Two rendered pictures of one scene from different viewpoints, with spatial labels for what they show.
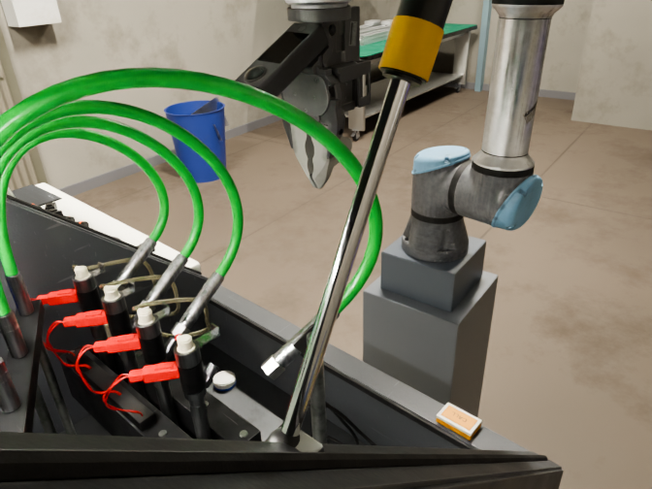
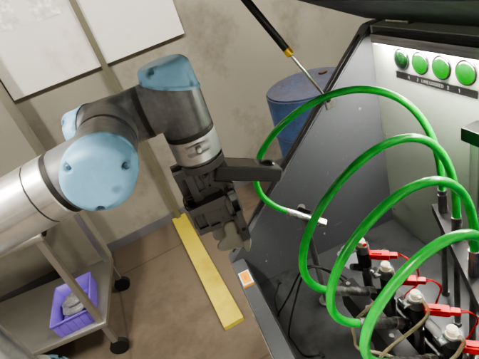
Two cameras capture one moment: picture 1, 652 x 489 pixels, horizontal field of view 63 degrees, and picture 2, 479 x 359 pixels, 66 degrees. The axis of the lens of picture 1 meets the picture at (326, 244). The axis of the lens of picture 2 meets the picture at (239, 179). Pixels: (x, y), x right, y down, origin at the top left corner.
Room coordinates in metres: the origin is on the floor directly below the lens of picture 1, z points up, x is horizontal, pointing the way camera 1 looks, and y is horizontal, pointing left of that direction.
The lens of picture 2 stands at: (1.02, 0.37, 1.69)
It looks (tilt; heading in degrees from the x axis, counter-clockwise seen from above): 30 degrees down; 220
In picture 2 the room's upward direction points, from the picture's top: 20 degrees counter-clockwise
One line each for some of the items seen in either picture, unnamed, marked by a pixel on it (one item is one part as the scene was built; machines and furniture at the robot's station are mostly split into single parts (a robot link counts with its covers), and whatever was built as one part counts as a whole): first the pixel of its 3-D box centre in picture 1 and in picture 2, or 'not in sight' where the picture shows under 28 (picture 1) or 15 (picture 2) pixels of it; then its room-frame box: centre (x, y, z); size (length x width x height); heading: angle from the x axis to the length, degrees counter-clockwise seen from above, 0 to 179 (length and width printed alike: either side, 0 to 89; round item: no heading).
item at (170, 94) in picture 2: not in sight; (174, 99); (0.65, 0.00, 1.54); 0.09 x 0.08 x 0.11; 134
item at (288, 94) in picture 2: not in sight; (318, 139); (-1.18, -0.65, 0.44); 0.58 x 0.58 x 0.87
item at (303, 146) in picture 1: (316, 147); (233, 241); (0.66, 0.01, 1.28); 0.06 x 0.03 x 0.09; 138
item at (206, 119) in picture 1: (202, 138); not in sight; (4.01, 0.93, 0.29); 0.50 x 0.46 x 0.58; 143
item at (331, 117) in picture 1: (326, 119); not in sight; (0.62, -0.01, 1.32); 0.05 x 0.02 x 0.09; 48
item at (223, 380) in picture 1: (224, 380); not in sight; (0.72, 0.19, 0.84); 0.04 x 0.04 x 0.01
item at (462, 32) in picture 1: (389, 67); not in sight; (5.82, -0.74, 0.44); 2.44 x 0.95 x 0.88; 143
